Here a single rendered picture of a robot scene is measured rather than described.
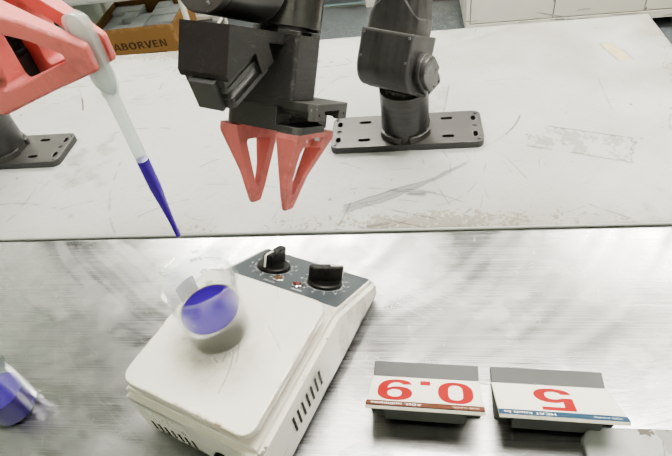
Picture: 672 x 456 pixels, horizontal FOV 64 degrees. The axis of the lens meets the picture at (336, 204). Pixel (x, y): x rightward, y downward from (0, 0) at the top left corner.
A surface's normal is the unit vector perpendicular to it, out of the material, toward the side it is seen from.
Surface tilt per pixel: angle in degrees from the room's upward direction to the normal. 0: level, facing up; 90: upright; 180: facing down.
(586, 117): 0
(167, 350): 0
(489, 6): 90
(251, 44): 90
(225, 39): 59
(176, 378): 0
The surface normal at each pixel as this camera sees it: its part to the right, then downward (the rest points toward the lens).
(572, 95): -0.13, -0.72
